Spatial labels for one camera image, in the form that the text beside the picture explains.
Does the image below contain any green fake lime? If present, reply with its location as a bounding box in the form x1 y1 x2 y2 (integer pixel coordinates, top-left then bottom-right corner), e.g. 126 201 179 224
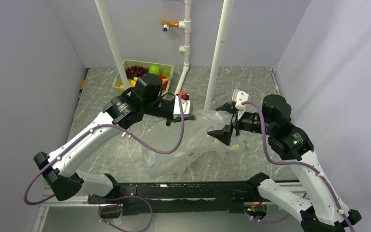
148 65 162 75

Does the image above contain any dark red grape bunch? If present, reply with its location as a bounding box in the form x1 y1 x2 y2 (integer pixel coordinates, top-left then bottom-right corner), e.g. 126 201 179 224
125 65 148 80

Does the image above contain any green fake starfruit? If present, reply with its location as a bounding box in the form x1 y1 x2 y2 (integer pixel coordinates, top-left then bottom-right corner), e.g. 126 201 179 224
161 69 171 78

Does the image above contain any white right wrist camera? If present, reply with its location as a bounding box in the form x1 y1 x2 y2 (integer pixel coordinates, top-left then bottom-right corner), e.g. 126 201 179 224
231 88 249 120

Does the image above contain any white PVC pipe frame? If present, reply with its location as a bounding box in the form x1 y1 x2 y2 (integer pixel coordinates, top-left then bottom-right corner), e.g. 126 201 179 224
95 0 234 110

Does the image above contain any clear printed plastic bag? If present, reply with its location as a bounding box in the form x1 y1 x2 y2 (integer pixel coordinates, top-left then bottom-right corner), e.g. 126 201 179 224
142 109 248 179

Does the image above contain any orange brass faucet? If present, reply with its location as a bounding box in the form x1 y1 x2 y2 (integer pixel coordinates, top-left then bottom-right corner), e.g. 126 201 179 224
161 20 179 33

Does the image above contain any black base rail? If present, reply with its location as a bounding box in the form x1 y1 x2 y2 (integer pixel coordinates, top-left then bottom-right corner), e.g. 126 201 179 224
87 181 262 216

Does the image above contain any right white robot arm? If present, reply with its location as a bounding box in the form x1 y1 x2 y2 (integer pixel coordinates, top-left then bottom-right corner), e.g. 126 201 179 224
209 91 361 232

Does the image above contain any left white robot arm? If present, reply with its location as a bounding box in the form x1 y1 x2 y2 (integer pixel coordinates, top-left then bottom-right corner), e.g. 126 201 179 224
34 74 194 203

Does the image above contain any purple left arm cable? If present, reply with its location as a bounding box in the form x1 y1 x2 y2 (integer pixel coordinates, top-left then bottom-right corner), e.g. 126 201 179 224
23 94 186 232

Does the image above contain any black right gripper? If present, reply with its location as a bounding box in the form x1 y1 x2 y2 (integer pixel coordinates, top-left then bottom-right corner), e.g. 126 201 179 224
207 101 275 145

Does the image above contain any red fake apple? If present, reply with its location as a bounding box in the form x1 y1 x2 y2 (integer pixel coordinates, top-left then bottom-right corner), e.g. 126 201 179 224
159 75 170 91

